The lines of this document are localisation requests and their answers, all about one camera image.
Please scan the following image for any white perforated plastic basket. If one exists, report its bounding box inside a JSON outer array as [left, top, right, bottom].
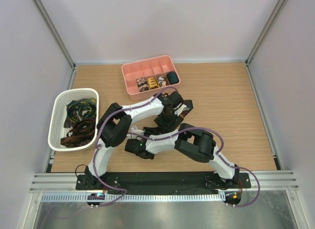
[[48, 88, 99, 152]]

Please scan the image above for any perforated metal cable rail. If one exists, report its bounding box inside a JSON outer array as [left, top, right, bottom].
[[41, 193, 225, 203]]

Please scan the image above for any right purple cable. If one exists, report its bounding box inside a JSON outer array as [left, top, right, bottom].
[[126, 127, 261, 209]]

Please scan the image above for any dark red patterned tie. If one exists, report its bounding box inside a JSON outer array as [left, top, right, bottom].
[[177, 99, 193, 118]]

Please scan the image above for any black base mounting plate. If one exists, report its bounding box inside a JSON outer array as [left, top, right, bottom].
[[75, 171, 252, 193]]

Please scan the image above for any left aluminium frame post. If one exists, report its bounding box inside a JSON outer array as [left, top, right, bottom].
[[32, 0, 76, 70]]

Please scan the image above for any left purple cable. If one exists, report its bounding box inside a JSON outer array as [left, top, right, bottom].
[[92, 86, 180, 207]]

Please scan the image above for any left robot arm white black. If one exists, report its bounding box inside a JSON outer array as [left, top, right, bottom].
[[76, 91, 193, 190]]

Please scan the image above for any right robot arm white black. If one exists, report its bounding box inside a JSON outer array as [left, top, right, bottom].
[[125, 123, 240, 190]]

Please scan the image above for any rolled dark teal tie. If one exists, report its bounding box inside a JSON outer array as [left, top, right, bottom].
[[166, 71, 179, 85]]

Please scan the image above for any pink divided organizer tray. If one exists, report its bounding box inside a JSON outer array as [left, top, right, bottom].
[[121, 55, 181, 101]]

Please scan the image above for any aluminium frame post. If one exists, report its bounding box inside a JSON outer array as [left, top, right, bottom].
[[245, 0, 288, 66], [32, 0, 76, 70]]

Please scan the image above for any rolled yellow tie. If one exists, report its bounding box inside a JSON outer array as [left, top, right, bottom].
[[147, 76, 159, 90]]

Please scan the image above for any purple cable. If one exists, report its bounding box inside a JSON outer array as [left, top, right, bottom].
[[126, 127, 261, 209], [92, 86, 180, 207]]

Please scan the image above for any rolled white floral tie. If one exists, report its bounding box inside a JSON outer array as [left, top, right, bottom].
[[157, 75, 169, 87]]

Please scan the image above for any right aluminium frame post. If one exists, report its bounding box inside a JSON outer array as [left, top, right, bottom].
[[245, 0, 288, 66]]

